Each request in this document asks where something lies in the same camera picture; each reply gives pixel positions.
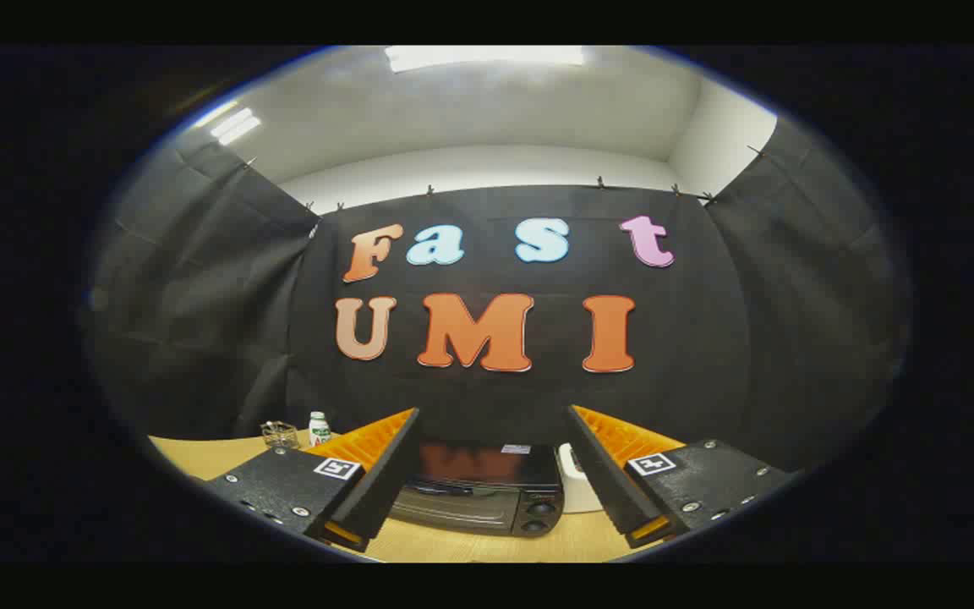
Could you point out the black backdrop cloth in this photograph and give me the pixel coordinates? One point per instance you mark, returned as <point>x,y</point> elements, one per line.
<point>707,338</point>

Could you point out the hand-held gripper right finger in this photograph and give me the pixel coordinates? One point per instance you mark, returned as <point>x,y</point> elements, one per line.
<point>605,482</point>

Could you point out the white bottle green label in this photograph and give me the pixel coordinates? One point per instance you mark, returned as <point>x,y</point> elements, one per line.
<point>319,430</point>

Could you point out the small ceiling light panel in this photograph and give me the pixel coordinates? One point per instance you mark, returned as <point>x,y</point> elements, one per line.
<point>233,127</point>

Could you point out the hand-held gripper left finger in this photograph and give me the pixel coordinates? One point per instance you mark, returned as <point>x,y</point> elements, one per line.
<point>385,482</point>

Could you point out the white bread toaster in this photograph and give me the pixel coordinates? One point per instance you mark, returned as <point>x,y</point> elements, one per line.
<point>578,495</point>

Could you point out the long ceiling light panel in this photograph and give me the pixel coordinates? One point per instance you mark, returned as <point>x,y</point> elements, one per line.
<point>487,57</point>

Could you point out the black toaster oven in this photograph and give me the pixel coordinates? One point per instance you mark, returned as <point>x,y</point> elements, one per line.
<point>470,507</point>

